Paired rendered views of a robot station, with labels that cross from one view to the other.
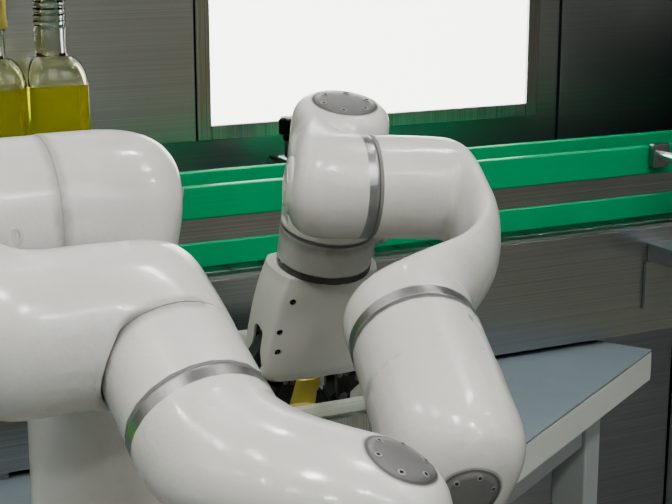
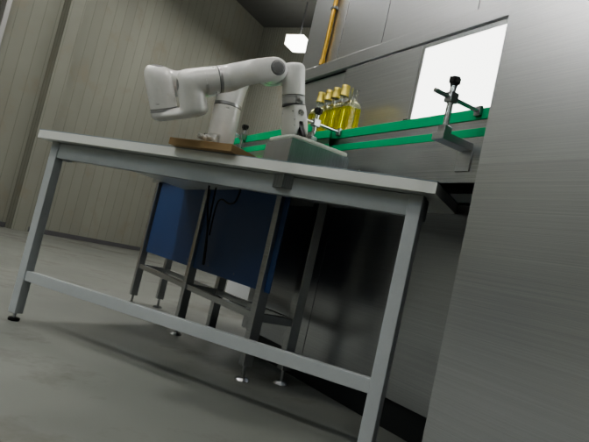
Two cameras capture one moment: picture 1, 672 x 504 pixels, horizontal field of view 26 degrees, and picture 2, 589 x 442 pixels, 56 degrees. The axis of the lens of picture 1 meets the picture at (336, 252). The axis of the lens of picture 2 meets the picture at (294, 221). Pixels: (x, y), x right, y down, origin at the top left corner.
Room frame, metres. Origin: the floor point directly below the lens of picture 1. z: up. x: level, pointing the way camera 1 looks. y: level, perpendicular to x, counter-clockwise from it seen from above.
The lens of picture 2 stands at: (1.08, -1.76, 0.45)
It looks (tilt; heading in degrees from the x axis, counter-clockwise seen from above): 4 degrees up; 86
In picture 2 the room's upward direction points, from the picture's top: 13 degrees clockwise
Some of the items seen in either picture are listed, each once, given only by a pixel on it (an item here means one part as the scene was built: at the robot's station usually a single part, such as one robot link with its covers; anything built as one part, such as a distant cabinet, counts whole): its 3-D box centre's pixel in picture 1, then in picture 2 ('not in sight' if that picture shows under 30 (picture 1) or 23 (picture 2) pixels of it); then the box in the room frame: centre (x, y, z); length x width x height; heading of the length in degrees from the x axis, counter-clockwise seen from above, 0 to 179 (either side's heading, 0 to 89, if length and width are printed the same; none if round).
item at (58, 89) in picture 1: (56, 166); (346, 128); (1.34, 0.26, 0.99); 0.06 x 0.06 x 0.21; 27
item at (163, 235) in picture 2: not in sight; (217, 228); (0.92, 1.00, 0.54); 1.59 x 0.18 x 0.43; 116
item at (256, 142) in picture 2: not in sight; (218, 148); (0.83, 0.99, 0.93); 1.75 x 0.01 x 0.08; 116
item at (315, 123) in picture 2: not in sight; (320, 127); (1.24, 0.18, 0.95); 0.17 x 0.03 x 0.12; 26
